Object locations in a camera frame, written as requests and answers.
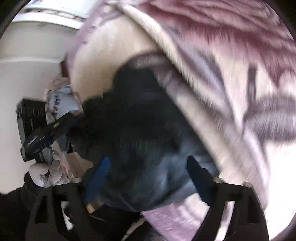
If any black leather jacket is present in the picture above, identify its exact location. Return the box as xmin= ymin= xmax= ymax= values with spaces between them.
xmin=69 ymin=61 xmax=220 ymax=212

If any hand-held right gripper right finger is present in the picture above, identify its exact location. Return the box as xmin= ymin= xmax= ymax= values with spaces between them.
xmin=186 ymin=155 xmax=270 ymax=241

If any floral purple blanket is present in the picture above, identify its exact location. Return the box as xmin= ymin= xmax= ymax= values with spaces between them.
xmin=65 ymin=0 xmax=294 ymax=241

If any white cardboard box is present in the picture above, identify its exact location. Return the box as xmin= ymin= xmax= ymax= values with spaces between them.
xmin=59 ymin=151 xmax=94 ymax=183

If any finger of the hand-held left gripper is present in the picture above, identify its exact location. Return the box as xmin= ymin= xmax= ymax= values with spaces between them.
xmin=50 ymin=113 xmax=80 ymax=130

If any person's left forearm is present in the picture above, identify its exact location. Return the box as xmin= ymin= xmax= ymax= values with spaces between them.
xmin=0 ymin=171 xmax=47 ymax=241

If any person's left hand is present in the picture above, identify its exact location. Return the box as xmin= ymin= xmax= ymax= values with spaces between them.
xmin=30 ymin=148 xmax=64 ymax=187

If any black box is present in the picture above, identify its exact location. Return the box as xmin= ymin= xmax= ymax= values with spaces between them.
xmin=16 ymin=99 xmax=47 ymax=142

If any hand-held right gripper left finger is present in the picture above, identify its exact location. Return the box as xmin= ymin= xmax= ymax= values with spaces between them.
xmin=25 ymin=156 xmax=111 ymax=241

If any pale blue printed cloth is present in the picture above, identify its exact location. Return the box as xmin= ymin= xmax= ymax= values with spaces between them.
xmin=45 ymin=85 xmax=82 ymax=121

